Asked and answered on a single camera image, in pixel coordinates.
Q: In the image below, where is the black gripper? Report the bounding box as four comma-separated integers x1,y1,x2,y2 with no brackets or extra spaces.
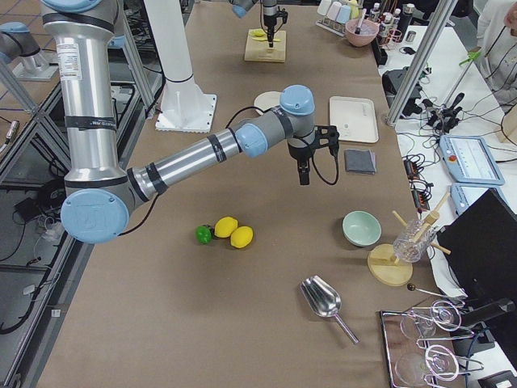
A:
288,139,313,185

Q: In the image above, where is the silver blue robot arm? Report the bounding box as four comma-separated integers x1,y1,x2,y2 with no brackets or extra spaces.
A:
40,1,316,244

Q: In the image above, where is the cream rectangular tray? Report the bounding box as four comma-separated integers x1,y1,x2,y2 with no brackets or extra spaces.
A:
329,96,379,144

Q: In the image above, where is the grey folded cloth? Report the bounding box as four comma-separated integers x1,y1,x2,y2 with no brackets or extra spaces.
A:
344,149,376,175

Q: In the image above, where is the mint green bowl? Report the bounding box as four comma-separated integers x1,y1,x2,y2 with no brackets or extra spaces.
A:
342,211,381,247

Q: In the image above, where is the round white plate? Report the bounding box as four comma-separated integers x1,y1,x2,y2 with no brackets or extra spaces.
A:
254,91,281,115

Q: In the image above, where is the yellow lemon right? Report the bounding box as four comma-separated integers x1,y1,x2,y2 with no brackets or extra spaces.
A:
230,226,254,249

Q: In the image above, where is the yellow lemon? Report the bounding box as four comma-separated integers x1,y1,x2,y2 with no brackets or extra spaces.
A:
214,217,238,238
230,226,254,249

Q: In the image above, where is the yellow lemon left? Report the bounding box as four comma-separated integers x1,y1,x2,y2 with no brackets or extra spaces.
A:
214,217,238,238

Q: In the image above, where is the green lime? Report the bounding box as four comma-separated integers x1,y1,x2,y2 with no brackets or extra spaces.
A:
195,225,213,244

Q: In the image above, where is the wooden cup stand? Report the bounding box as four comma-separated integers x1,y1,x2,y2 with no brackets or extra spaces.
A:
368,192,451,286

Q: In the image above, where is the silver metal scoop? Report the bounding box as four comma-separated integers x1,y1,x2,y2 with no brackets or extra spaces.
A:
300,275,359,345

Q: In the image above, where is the clear textured glass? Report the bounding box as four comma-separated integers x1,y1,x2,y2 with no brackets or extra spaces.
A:
393,219,436,263

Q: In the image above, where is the wooden cutting board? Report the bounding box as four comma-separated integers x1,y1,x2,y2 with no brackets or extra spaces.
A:
244,28,287,63

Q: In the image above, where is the blue teach pendant lower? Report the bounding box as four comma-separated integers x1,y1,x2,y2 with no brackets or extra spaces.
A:
450,183,492,216

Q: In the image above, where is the blue teach pendant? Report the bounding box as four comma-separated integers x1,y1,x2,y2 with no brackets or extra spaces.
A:
450,183,492,216
439,135,505,186

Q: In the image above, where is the pink bowl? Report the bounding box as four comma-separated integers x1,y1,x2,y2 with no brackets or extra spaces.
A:
345,19,380,47

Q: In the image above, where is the blue teach pendant upper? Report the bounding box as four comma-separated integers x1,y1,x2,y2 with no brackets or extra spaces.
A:
439,135,505,186

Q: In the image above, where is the black monitor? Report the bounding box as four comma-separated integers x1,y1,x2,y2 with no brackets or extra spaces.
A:
438,188,516,302

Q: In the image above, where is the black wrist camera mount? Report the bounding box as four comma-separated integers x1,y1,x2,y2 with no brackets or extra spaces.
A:
312,125,339,158

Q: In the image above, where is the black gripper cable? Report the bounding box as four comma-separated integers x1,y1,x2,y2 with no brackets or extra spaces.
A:
119,106,340,238

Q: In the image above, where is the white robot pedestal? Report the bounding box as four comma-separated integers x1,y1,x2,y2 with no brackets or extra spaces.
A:
145,0,216,133

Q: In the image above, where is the metal wire glass rack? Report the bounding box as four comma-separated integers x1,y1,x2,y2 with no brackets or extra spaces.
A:
379,300,484,387

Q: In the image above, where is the aluminium frame post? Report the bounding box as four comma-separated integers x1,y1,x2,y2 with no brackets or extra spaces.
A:
386,0,457,128

